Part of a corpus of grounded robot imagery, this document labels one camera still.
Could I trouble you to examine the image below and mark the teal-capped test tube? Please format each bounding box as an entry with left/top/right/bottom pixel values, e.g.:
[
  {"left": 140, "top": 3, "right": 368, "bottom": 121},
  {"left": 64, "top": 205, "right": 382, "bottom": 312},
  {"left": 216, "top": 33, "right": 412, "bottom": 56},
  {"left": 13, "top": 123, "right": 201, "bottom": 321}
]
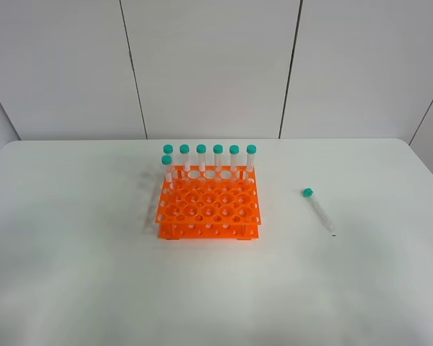
[{"left": 302, "top": 187, "right": 336, "bottom": 236}]

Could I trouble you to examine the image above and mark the orange test tube rack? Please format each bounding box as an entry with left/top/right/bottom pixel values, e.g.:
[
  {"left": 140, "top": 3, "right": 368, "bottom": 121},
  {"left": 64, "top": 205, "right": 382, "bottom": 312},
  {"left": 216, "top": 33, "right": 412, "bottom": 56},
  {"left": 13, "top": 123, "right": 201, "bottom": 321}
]
[{"left": 155, "top": 165, "right": 261, "bottom": 240}]

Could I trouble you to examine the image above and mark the second row left tube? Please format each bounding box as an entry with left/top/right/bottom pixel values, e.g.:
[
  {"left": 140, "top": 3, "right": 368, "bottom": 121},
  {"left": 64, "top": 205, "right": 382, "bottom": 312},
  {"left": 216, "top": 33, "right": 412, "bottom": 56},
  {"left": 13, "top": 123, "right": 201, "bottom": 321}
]
[{"left": 162, "top": 154, "right": 173, "bottom": 182}]

